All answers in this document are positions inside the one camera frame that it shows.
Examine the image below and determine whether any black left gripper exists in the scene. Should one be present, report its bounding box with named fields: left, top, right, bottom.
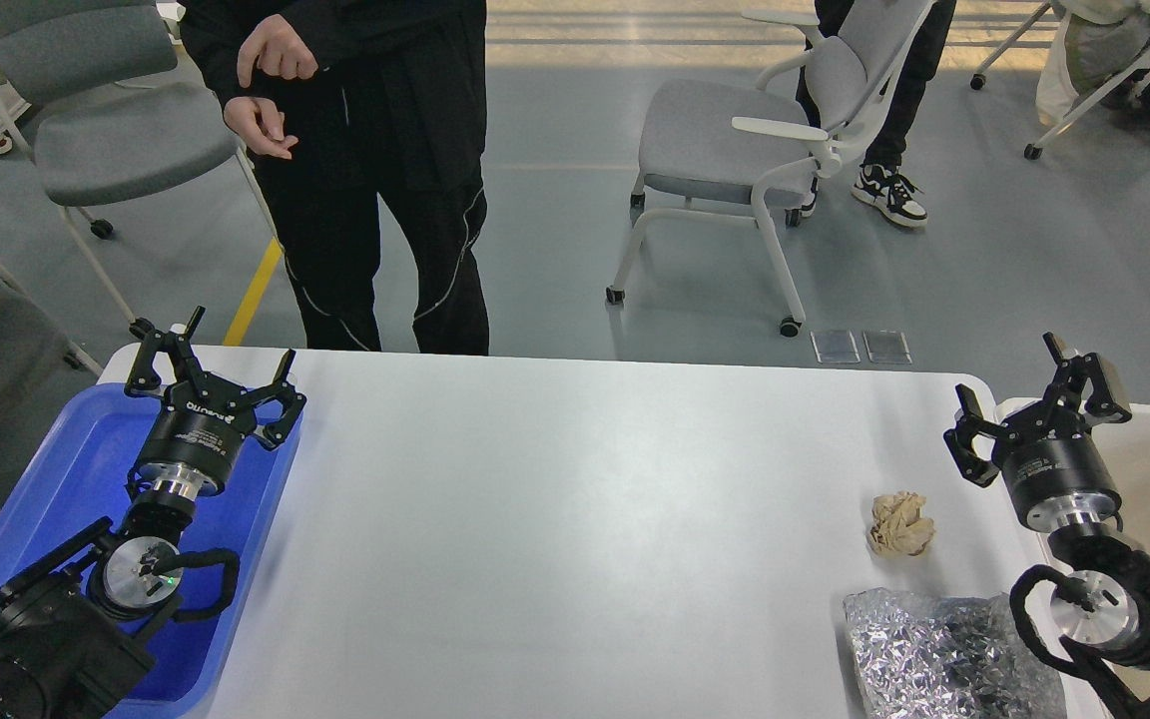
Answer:
left=124, top=306, right=306, bottom=495

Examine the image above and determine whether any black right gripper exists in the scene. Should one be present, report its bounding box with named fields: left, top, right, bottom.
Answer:
left=943, top=332, right=1133, bottom=531

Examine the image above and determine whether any silver foil bag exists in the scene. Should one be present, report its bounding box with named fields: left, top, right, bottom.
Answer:
left=843, top=587, right=1068, bottom=718

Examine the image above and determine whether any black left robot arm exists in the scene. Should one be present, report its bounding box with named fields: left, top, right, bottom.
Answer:
left=0, top=309, right=306, bottom=718

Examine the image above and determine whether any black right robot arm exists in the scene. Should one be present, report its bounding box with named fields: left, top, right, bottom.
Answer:
left=943, top=332, right=1150, bottom=718

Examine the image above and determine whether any person's lower hand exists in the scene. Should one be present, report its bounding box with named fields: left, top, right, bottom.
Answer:
left=223, top=95, right=299, bottom=160

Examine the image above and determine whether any person's upper hand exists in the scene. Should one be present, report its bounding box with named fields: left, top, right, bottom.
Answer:
left=236, top=14, right=319, bottom=87

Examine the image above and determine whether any blue plastic tray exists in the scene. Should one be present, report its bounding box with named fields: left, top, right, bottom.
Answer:
left=0, top=383, right=301, bottom=718

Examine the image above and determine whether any right metal floor plate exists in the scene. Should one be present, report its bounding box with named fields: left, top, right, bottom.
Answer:
left=863, top=331, right=912, bottom=365

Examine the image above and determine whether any metal floor plate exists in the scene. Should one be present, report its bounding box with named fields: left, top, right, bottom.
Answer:
left=863, top=331, right=912, bottom=365
left=811, top=331, right=863, bottom=365

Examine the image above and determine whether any crumpled brown paper ball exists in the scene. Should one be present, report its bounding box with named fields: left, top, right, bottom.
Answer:
left=867, top=491, right=935, bottom=556

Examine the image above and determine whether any left metal floor plate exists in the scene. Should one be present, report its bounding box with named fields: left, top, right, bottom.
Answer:
left=811, top=331, right=863, bottom=365

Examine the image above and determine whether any grey chair at left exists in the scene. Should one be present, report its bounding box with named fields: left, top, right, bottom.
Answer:
left=0, top=0, right=282, bottom=331

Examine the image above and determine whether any person in black clothes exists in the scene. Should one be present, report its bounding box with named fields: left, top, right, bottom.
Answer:
left=181, top=1, right=491, bottom=355

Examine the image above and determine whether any white grey office chair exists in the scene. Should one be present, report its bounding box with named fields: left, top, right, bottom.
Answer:
left=606, top=1, right=932, bottom=338

